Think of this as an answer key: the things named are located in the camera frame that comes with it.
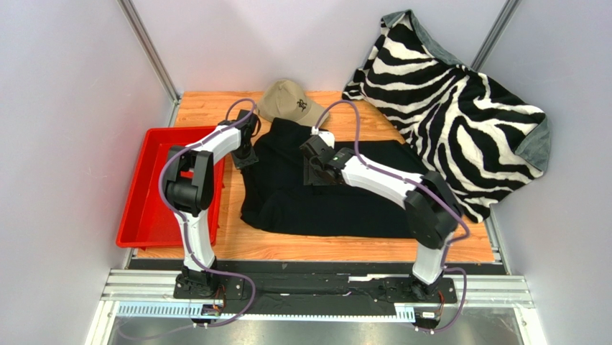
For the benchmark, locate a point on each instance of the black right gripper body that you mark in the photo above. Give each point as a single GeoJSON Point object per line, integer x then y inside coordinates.
{"type": "Point", "coordinates": [314, 174]}

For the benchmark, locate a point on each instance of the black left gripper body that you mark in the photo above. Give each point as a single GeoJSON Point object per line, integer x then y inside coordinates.
{"type": "Point", "coordinates": [243, 156]}

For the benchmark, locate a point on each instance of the black t shirt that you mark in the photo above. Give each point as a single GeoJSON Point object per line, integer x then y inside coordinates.
{"type": "Point", "coordinates": [277, 200]}

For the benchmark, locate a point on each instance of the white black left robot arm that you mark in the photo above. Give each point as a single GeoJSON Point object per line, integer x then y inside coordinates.
{"type": "Point", "coordinates": [187, 187]}

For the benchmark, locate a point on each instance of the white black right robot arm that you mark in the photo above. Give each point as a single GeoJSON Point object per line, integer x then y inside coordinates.
{"type": "Point", "coordinates": [431, 208]}

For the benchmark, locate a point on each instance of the beige baseball cap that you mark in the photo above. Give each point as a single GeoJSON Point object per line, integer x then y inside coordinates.
{"type": "Point", "coordinates": [285, 99]}

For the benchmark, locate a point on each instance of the red plastic tray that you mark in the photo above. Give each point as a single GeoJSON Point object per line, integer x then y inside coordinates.
{"type": "Point", "coordinates": [146, 221]}

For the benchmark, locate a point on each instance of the zebra print blanket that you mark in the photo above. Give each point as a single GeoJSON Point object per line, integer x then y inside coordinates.
{"type": "Point", "coordinates": [484, 140]}

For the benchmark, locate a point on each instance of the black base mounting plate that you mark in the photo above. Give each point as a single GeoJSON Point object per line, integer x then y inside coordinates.
{"type": "Point", "coordinates": [334, 289]}

